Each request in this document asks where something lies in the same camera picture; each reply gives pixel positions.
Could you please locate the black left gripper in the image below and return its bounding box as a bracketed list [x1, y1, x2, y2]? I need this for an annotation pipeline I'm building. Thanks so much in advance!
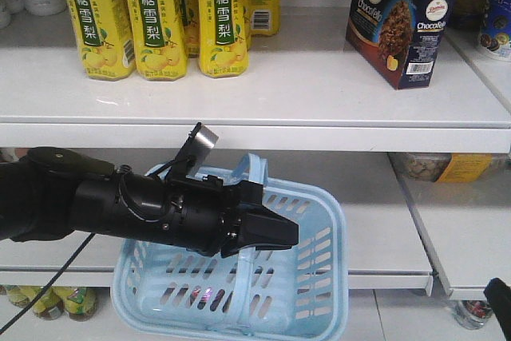
[159, 176, 299, 258]

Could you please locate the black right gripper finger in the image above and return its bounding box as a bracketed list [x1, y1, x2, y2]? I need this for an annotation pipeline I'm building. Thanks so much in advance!
[483, 278, 511, 341]

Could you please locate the light blue plastic basket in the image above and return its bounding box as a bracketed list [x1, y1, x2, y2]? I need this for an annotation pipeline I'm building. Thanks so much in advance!
[110, 154, 349, 340]

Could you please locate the dark blue Chocofello cookie box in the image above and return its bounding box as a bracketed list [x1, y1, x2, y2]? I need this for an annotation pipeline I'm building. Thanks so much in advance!
[346, 0, 456, 89]

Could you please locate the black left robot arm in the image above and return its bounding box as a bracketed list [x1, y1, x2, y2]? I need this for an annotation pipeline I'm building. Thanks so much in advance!
[1, 147, 299, 257]

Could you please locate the clear cookie tub yellow label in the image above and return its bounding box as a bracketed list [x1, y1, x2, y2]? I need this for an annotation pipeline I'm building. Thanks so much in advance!
[388, 153, 510, 183]

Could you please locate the yellow pear drink bottle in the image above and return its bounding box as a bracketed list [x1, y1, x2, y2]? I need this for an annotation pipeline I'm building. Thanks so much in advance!
[198, 0, 249, 78]
[66, 0, 135, 81]
[127, 0, 188, 81]

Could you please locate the blue cookie cup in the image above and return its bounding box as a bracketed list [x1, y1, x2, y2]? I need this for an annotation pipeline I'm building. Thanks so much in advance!
[477, 0, 510, 62]

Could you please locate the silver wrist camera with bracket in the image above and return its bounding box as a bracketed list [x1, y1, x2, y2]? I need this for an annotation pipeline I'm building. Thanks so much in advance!
[165, 122, 219, 180]

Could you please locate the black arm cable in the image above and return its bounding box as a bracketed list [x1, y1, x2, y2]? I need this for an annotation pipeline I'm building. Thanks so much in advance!
[0, 230, 97, 330]

